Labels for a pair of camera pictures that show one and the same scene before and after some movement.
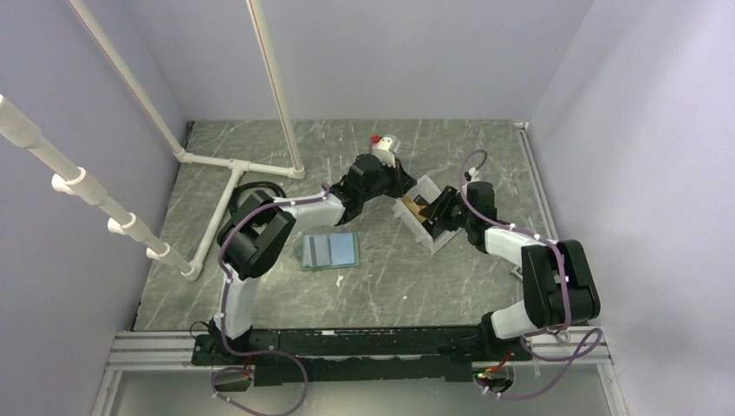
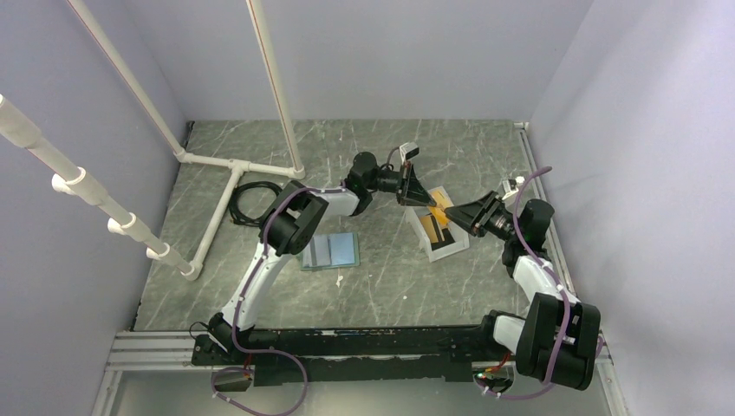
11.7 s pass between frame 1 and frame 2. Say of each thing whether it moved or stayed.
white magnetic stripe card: stayed
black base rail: stayed
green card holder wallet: stayed
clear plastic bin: moved
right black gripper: moved
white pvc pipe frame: stayed
